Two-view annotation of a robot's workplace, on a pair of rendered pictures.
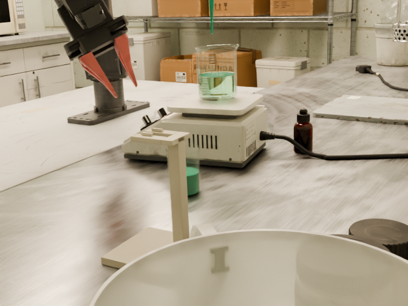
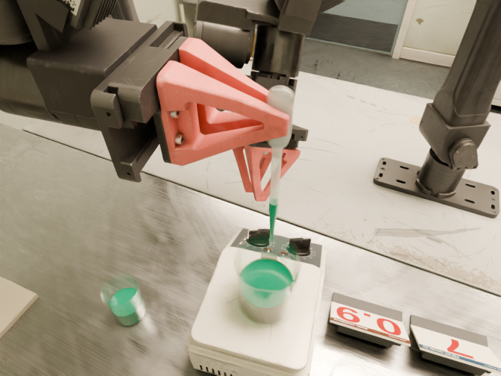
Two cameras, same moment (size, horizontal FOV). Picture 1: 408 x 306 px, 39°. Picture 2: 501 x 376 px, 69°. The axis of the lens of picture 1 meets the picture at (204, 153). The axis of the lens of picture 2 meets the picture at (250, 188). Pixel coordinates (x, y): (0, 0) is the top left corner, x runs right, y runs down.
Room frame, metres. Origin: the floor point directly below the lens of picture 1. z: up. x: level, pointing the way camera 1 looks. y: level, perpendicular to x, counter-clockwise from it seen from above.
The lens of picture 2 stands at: (0.82, -0.21, 1.35)
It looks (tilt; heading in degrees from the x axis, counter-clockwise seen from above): 45 degrees down; 83
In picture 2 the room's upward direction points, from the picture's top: straight up
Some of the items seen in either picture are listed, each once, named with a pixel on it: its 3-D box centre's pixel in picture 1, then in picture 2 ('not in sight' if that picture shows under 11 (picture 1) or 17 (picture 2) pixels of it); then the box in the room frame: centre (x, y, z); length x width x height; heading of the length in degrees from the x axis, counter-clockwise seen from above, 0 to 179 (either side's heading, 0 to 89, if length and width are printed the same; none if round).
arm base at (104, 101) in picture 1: (109, 96); (441, 171); (1.20, 0.20, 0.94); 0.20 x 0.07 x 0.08; 148
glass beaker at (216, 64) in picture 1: (218, 74); (268, 284); (0.86, -0.03, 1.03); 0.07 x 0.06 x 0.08; 118
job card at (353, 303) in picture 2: not in sight; (367, 316); (0.99, -0.03, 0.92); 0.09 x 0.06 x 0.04; 155
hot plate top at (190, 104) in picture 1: (216, 102); (259, 301); (0.86, -0.02, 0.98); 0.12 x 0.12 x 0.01; 68
